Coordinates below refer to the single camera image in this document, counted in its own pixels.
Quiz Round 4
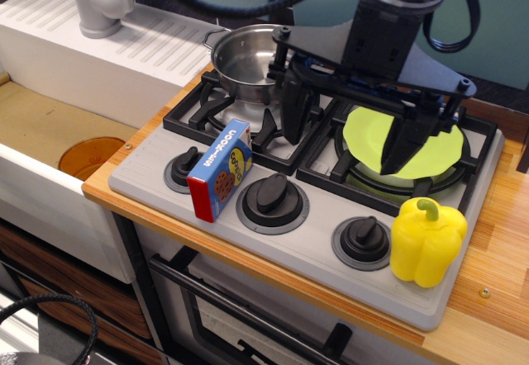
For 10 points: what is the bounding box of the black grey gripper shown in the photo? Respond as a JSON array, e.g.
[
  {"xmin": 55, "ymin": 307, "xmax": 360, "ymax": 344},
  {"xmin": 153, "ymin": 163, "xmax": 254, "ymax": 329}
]
[{"xmin": 271, "ymin": 1, "xmax": 476, "ymax": 175}]

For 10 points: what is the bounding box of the yellow toy bell pepper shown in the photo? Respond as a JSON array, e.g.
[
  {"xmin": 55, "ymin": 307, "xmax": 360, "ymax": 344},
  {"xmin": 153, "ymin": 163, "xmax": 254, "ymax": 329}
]
[{"xmin": 389, "ymin": 197, "xmax": 468, "ymax": 288}]

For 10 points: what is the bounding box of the lime green plate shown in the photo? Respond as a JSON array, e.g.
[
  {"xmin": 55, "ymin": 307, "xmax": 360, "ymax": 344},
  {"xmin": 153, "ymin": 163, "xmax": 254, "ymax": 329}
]
[{"xmin": 343, "ymin": 107, "xmax": 464, "ymax": 179}]

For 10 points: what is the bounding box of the black middle stove knob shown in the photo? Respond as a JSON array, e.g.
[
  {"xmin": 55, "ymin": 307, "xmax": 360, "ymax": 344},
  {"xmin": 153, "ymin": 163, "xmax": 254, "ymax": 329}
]
[{"xmin": 236, "ymin": 173, "xmax": 310, "ymax": 235}]

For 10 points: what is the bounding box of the black stove knob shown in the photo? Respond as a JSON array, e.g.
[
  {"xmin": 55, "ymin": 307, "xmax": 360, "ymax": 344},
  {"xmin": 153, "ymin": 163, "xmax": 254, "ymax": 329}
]
[
  {"xmin": 236, "ymin": 173, "xmax": 310, "ymax": 235},
  {"xmin": 164, "ymin": 146, "xmax": 203, "ymax": 195},
  {"xmin": 331, "ymin": 216, "xmax": 391, "ymax": 272}
]

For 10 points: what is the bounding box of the stainless steel pot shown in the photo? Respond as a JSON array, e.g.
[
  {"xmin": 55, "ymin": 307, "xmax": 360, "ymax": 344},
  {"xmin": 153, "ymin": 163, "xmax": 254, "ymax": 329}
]
[{"xmin": 203, "ymin": 23, "xmax": 280, "ymax": 105}]

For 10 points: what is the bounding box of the black right stove knob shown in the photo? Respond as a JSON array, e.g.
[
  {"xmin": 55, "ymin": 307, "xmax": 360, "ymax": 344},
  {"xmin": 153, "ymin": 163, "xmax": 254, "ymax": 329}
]
[{"xmin": 331, "ymin": 216, "xmax": 391, "ymax": 272}]

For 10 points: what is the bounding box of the grey toy stove top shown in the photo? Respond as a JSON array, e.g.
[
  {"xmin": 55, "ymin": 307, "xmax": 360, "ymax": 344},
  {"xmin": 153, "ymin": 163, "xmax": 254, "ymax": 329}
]
[{"xmin": 107, "ymin": 71, "xmax": 506, "ymax": 333}]

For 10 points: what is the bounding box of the black left stove knob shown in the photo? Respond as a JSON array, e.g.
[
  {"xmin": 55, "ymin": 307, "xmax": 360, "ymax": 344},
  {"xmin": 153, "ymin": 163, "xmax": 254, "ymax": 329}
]
[{"xmin": 164, "ymin": 146, "xmax": 203, "ymax": 195}]

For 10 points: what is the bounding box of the black left burner grate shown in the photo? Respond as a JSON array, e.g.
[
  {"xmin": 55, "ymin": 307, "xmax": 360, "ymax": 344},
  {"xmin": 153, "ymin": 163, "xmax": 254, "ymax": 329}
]
[{"xmin": 163, "ymin": 70, "xmax": 336, "ymax": 175}]

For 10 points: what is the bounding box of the black burner grate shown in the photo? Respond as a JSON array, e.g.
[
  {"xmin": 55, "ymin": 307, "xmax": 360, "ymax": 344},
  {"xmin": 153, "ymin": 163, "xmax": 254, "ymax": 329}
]
[
  {"xmin": 163, "ymin": 70, "xmax": 336, "ymax": 175},
  {"xmin": 297, "ymin": 101, "xmax": 503, "ymax": 218}
]

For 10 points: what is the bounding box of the black right burner grate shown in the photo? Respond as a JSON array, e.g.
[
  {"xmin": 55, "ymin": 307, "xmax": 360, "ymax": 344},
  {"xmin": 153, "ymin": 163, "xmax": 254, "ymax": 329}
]
[{"xmin": 297, "ymin": 101, "xmax": 503, "ymax": 218}]

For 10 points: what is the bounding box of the blue cookie box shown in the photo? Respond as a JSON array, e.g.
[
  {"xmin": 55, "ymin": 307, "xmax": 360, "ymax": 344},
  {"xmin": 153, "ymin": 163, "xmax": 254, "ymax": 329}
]
[{"xmin": 187, "ymin": 119, "xmax": 253, "ymax": 223}]

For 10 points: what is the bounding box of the oven door with window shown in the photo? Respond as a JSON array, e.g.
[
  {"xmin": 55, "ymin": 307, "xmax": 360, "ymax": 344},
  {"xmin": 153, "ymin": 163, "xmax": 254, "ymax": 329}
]
[{"xmin": 134, "ymin": 224, "xmax": 418, "ymax": 365}]

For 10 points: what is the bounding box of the orange sink drain disc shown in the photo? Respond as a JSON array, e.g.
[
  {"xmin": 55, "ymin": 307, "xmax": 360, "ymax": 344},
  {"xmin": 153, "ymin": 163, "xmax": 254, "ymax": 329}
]
[{"xmin": 58, "ymin": 136, "xmax": 125, "ymax": 181}]

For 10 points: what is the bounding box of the grey toy faucet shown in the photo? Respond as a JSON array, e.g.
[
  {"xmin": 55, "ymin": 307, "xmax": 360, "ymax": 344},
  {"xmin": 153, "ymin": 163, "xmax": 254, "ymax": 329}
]
[{"xmin": 75, "ymin": 0, "xmax": 135, "ymax": 39}]

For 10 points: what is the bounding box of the white toy sink unit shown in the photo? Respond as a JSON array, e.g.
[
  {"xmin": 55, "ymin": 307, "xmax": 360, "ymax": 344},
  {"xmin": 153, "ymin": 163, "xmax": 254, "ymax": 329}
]
[{"xmin": 1, "ymin": 0, "xmax": 212, "ymax": 283}]

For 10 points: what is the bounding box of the wooden drawer front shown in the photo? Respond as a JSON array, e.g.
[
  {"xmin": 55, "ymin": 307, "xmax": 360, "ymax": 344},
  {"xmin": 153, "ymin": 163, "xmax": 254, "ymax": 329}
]
[{"xmin": 1, "ymin": 220, "xmax": 164, "ymax": 364}]

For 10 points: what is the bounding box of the black oven door handle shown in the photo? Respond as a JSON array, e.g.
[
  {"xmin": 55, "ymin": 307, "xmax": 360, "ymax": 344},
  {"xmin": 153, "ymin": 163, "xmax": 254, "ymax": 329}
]
[{"xmin": 149, "ymin": 247, "xmax": 352, "ymax": 364}]

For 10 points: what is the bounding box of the black cable bottom left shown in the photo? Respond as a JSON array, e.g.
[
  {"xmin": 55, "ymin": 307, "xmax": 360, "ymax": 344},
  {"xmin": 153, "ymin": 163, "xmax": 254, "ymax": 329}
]
[{"xmin": 0, "ymin": 293, "xmax": 99, "ymax": 365}]

